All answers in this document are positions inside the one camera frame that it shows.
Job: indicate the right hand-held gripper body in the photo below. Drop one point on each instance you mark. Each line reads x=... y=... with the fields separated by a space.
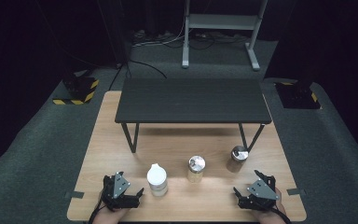
x=262 y=189

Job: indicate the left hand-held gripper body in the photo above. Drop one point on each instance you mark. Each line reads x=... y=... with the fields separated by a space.
x=120 y=186

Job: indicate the white-lidded glass jar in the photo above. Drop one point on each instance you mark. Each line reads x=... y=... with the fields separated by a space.
x=157 y=179

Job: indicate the silver-lidded jar yellow grains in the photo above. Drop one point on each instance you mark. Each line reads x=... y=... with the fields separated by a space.
x=196 y=168

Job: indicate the black raised shelf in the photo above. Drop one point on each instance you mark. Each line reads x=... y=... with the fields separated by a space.
x=192 y=99

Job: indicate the person's right hand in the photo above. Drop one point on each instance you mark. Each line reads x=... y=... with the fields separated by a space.
x=272 y=217

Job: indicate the person's left hand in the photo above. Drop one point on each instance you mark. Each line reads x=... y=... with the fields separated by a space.
x=108 y=217

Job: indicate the grey tape piece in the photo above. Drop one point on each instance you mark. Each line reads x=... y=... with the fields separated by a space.
x=74 y=194
x=296 y=191

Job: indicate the hazard-striped stand base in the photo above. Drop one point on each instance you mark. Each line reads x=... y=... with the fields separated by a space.
x=296 y=95
x=79 y=90

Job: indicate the grey metal stand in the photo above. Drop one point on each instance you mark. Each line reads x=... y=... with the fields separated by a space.
x=220 y=21

